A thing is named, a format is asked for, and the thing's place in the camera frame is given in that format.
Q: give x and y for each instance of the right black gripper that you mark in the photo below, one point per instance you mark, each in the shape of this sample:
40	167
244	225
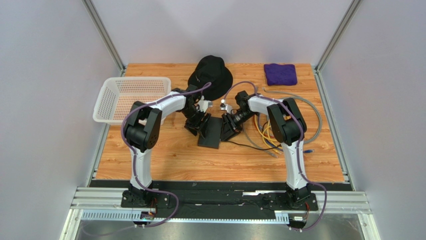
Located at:
231	123

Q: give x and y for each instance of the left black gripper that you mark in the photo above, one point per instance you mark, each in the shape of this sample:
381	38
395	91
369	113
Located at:
194	127

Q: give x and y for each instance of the black network switch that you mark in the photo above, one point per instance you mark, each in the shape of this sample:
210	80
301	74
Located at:
212	138

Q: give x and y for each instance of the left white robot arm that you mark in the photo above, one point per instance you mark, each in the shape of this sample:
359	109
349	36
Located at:
140	131

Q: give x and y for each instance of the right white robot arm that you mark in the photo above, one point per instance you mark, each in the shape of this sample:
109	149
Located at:
288	128

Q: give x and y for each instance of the black bucket hat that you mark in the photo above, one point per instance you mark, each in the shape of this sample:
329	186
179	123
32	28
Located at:
212	69

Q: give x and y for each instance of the purple cloth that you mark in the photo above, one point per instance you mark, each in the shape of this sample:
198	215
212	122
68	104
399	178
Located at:
280	74

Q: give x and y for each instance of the white plastic basket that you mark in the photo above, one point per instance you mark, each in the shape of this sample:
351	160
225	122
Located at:
118	94

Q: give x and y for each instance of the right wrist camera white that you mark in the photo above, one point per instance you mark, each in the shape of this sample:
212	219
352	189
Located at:
224	106

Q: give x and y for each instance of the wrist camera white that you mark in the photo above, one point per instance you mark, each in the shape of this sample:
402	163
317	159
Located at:
224	106
203	105

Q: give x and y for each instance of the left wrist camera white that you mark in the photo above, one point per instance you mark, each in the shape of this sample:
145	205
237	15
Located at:
203	105

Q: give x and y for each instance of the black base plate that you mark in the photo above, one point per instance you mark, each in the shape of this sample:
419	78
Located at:
220	200

